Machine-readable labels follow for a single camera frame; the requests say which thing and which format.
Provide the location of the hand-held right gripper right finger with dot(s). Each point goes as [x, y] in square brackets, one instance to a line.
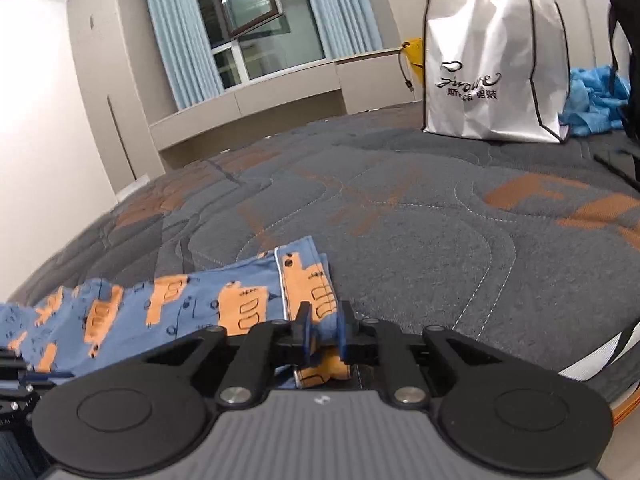
[342, 332]

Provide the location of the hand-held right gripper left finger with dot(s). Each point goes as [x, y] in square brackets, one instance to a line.
[303, 331]

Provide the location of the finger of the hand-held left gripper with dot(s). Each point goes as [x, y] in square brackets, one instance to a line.
[15, 366]

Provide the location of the blue pants with orange print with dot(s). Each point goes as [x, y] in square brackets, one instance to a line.
[200, 305]

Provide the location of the grey quilted mattress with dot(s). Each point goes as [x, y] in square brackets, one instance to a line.
[425, 270]

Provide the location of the beige window bench cabinet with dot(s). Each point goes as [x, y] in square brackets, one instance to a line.
[290, 95]

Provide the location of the window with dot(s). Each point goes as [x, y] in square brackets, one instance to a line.
[280, 50]

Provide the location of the yellow shopping bag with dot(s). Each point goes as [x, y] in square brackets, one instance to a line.
[417, 55]

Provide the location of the beige tall cabinet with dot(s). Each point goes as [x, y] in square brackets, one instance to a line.
[410, 0]
[115, 85]

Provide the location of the white tote bag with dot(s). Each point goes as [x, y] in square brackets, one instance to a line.
[480, 50]

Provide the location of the light blue curtain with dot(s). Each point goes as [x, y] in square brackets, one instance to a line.
[340, 5]
[175, 35]

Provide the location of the blue crumpled cloth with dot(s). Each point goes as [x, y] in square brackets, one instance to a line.
[590, 100]

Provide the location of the grey padded headboard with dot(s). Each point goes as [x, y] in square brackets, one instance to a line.
[590, 20]

